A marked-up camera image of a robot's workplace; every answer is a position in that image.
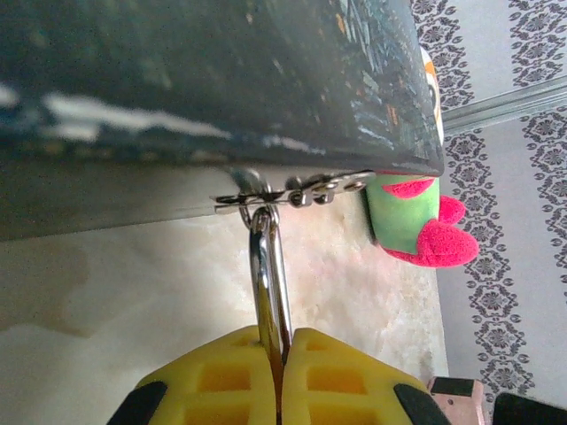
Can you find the starry night painted box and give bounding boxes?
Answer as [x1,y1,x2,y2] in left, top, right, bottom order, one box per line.
[0,0,446,243]

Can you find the pink plastic toy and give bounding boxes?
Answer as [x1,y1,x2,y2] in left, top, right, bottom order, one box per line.
[426,375,489,425]

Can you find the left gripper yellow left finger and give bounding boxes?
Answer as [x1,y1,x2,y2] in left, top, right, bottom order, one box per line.
[105,325,279,425]

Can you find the aluminium corner post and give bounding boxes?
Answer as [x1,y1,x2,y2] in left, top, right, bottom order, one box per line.
[442,81,567,134]

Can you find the plush toy with orange glasses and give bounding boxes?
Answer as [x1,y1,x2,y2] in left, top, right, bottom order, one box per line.
[365,46,480,270]

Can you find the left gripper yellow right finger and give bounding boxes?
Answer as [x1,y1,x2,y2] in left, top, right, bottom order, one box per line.
[282,327,452,425]

